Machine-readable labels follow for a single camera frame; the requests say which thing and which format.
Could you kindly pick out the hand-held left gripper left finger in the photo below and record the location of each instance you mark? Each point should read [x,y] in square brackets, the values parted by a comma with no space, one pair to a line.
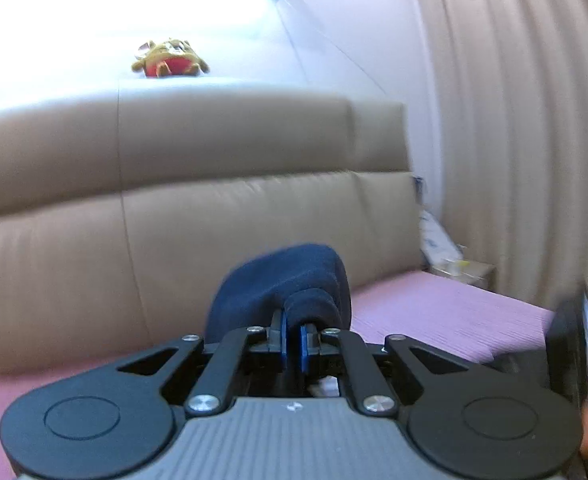
[282,336]

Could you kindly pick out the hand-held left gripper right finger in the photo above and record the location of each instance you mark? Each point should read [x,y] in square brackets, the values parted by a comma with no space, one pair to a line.
[304,344]

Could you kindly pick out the dark blue garment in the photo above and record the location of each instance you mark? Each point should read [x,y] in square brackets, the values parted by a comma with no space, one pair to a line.
[274,280]

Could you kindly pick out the pink sofa seat cover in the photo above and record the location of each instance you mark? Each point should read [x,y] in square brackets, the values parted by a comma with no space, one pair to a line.
[448,310]

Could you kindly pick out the beige side table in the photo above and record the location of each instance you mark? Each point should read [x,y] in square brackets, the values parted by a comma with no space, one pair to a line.
[466,274]

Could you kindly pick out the beige leather sofa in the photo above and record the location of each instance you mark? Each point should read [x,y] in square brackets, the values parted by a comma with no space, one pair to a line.
[174,210]

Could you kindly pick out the white plastic bag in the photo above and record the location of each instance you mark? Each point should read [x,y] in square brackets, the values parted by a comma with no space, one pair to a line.
[436,240]

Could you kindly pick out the beige curtain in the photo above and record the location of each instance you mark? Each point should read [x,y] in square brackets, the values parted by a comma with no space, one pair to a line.
[523,125]

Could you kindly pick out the brown and red plush toy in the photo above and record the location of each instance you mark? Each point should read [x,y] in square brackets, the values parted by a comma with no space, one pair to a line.
[170,58]

